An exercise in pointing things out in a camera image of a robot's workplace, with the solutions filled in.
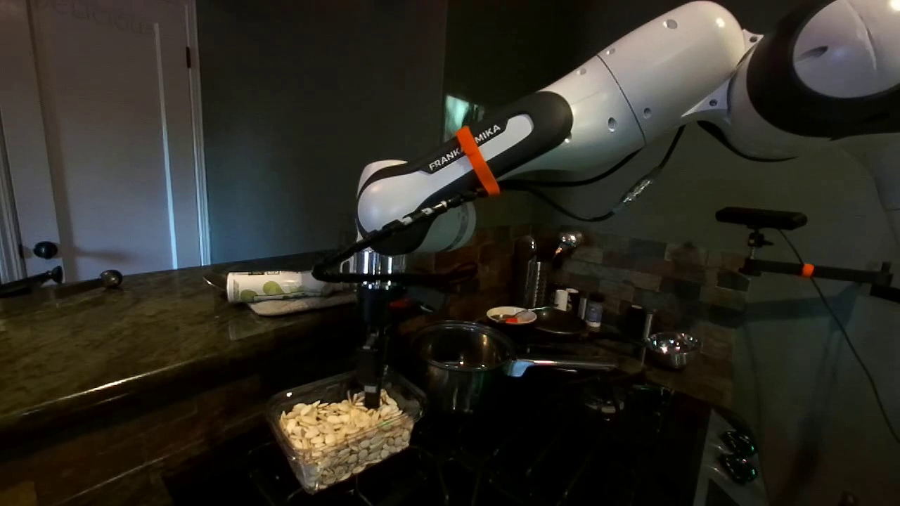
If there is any dark cup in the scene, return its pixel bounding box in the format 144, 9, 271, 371
620, 302, 654, 350

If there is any white bowl with red food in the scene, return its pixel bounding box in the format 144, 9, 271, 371
484, 302, 539, 328

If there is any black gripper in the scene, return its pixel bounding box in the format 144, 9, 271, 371
352, 274, 414, 411

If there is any black camera on stand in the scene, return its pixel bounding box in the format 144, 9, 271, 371
712, 205, 900, 302

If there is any white door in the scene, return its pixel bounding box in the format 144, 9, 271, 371
0, 0, 214, 284

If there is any steel faucet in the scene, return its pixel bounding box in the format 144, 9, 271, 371
519, 231, 584, 314

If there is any black stove knob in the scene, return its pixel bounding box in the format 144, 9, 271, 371
721, 451, 759, 485
726, 425, 759, 458

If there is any paper towel roll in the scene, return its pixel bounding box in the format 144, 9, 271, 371
221, 266, 339, 302

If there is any small white cup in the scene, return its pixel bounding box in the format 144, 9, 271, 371
550, 284, 582, 314

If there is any black gas stove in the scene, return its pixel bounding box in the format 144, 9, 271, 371
166, 353, 781, 506

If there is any steel saucepan with handle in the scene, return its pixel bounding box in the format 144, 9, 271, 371
418, 321, 620, 416

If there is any black rod with ball end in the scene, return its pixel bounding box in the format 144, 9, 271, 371
56, 266, 127, 294

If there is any orange strap band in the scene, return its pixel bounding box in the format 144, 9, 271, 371
453, 124, 502, 200

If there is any small dark jar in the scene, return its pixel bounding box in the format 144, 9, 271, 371
582, 291, 608, 332

